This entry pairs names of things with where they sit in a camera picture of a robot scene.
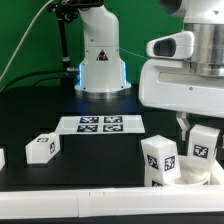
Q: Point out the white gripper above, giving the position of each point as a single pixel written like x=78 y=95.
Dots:
x=168 y=84

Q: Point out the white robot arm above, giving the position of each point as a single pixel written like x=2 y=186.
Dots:
x=103 y=73

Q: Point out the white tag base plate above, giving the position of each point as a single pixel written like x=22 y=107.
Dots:
x=95 y=125

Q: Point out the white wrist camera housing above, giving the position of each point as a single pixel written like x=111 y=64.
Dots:
x=177 y=46

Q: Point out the white U-shaped wall fence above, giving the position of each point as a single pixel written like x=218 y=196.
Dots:
x=116 y=201

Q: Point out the black camera stand pole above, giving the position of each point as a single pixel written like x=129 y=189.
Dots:
x=66 y=11

